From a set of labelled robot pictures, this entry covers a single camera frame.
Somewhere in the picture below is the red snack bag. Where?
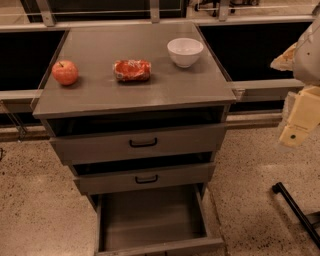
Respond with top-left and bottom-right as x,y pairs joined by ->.
113,59 -> 151,82

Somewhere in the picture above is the grey top drawer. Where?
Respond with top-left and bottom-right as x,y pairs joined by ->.
50,124 -> 226,165

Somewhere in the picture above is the grey middle drawer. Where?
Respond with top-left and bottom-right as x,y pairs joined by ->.
74,162 -> 215,195

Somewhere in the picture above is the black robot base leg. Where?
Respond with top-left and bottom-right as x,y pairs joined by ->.
272,182 -> 320,249

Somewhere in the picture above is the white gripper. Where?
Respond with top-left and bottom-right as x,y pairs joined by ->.
270,43 -> 320,148

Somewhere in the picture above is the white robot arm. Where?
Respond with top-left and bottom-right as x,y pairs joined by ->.
270,16 -> 320,148

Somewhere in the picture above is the red apple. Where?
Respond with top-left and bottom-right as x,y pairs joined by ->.
52,60 -> 78,86

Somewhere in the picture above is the grey bottom drawer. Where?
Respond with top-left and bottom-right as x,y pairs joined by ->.
94,185 -> 224,256

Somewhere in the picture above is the metal glass railing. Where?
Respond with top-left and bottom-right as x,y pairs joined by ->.
0,0 -> 320,143

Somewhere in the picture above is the grey drawer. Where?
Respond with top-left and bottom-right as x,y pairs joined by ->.
94,185 -> 224,256
50,124 -> 226,165
74,162 -> 215,195

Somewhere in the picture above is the grey drawer cabinet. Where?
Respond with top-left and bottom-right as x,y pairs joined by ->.
32,21 -> 237,201

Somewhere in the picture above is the white bowl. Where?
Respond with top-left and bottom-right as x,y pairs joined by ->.
167,38 -> 204,68

